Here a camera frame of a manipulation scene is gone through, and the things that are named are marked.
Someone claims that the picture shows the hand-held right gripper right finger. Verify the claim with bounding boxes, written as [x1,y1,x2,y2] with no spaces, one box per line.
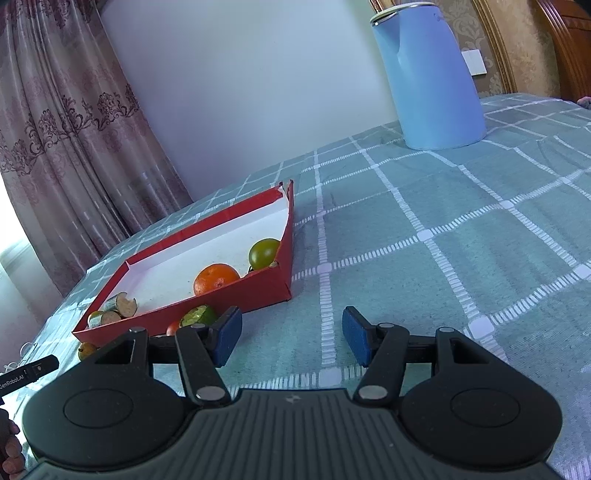
[342,305,497,401]

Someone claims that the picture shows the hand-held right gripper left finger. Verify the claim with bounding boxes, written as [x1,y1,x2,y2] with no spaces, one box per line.
[95,305,244,408]

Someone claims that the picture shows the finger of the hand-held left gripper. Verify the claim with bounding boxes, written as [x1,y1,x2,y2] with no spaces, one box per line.
[30,354,59,376]

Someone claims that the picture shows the green cucumber piece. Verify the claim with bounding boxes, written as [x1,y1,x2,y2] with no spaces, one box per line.
[179,305,219,328]

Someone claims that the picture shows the red cardboard box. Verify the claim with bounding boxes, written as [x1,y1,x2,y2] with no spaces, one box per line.
[72,179,295,346]

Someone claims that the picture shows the orange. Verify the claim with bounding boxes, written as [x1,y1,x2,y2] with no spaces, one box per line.
[193,263,241,297]

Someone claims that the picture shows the small green tomato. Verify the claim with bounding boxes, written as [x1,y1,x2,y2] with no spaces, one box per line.
[248,237,281,271]

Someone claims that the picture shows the person's left hand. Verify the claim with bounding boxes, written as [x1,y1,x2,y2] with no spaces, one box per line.
[0,416,25,480]

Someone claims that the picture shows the clear eyeglasses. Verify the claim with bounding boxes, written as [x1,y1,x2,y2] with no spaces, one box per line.
[2,342,38,374]

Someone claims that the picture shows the white sheer curtain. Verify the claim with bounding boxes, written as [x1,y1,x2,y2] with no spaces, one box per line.
[0,180,65,361]

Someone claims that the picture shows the pink patterned curtain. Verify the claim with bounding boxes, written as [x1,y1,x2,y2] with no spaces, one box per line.
[0,0,194,301]

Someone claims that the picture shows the blue electric kettle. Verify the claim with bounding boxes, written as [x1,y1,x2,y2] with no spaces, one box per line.
[369,1,487,151]

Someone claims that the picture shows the brown wooden furniture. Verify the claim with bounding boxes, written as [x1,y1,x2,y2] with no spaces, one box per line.
[533,0,591,101]

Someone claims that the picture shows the white wall socket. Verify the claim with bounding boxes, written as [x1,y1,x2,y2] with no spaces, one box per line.
[462,49,487,76]

